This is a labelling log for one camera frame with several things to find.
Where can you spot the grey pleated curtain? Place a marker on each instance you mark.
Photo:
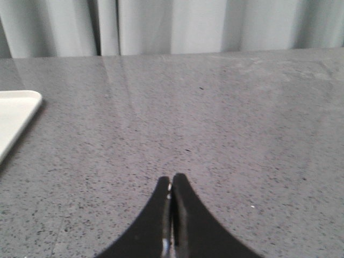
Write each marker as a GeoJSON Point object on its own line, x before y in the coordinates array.
{"type": "Point", "coordinates": [89, 28]}

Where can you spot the cream rectangular plastic tray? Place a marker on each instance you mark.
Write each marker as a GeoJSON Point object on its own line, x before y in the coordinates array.
{"type": "Point", "coordinates": [18, 107]}

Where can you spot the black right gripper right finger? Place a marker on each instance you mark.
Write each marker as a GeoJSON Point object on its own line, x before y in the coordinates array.
{"type": "Point", "coordinates": [197, 233]}

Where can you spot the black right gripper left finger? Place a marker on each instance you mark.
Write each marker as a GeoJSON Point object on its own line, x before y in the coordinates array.
{"type": "Point", "coordinates": [149, 234]}

